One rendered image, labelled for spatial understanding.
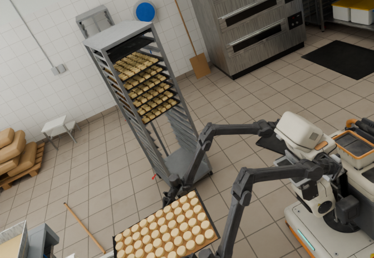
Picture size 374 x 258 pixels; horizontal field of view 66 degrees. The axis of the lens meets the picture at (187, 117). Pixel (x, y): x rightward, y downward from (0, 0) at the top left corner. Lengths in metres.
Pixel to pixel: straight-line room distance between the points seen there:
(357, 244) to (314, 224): 0.29
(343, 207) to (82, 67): 4.59
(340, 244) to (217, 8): 3.47
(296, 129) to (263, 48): 3.60
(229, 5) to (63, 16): 2.66
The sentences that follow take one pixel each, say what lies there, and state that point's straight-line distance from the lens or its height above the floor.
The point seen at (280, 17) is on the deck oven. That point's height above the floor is 0.70.
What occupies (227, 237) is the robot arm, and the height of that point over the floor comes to 1.11.
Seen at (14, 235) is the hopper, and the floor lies 1.27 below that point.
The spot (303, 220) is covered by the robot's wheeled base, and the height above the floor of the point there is 0.28.
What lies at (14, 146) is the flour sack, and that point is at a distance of 5.20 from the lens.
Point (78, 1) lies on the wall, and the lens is 5.29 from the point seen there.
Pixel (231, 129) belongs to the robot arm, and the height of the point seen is 1.29.
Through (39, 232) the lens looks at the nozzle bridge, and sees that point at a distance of 2.05.
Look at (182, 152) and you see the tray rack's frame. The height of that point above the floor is 0.15.
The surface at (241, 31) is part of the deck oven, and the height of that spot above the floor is 0.76.
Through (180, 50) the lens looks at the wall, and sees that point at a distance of 5.62.
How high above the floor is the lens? 2.32
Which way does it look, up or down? 31 degrees down
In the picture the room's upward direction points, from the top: 23 degrees counter-clockwise
